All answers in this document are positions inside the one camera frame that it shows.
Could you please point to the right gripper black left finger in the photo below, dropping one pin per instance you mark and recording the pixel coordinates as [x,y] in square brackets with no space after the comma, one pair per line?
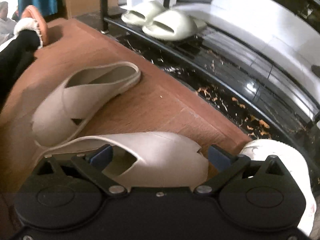
[91,166]

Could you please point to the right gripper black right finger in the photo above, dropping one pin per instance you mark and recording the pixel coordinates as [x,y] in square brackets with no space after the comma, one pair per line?
[228,166]

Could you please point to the pink cross-strap mule shoe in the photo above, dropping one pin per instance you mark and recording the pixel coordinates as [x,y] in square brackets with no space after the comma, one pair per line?
[145,159]
[68,108]

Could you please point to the pale green slide slipper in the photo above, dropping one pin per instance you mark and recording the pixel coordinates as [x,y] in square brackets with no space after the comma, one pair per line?
[174,25]
[142,13]

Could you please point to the white floral pearl flat shoe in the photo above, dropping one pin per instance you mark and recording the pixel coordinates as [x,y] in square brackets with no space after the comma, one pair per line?
[293,172]

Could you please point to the black metal shoe rack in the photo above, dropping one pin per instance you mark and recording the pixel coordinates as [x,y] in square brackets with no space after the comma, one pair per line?
[253,62]

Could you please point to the black knit trouser leg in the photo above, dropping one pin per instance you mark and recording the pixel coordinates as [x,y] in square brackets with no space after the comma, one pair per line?
[15,58]

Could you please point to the orange fur-lined slipper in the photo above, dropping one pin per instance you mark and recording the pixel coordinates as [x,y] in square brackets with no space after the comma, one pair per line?
[33,20]

